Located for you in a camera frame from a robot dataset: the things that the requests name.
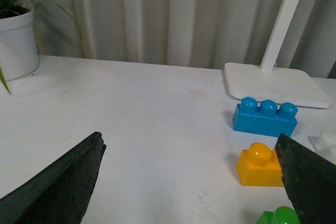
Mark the grey pleated curtain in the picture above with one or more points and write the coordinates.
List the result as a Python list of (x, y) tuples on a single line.
[(193, 33)]

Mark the white studded base plate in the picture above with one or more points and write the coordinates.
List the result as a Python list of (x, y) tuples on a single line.
[(324, 145)]

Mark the yellow single-stud block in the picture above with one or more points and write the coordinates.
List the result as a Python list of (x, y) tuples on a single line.
[(259, 166)]

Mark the green studded block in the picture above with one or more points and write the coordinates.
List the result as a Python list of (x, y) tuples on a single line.
[(282, 215)]

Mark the white desk lamp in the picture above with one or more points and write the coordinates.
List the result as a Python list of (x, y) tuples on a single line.
[(269, 82)]

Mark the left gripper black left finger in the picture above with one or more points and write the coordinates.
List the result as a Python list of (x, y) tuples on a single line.
[(61, 192)]

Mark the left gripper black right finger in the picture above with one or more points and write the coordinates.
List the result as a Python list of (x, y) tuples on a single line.
[(309, 181)]

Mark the blue three-stud block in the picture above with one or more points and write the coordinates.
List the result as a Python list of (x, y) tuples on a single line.
[(265, 118)]

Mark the white plant pot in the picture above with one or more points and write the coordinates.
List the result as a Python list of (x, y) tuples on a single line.
[(19, 55)]

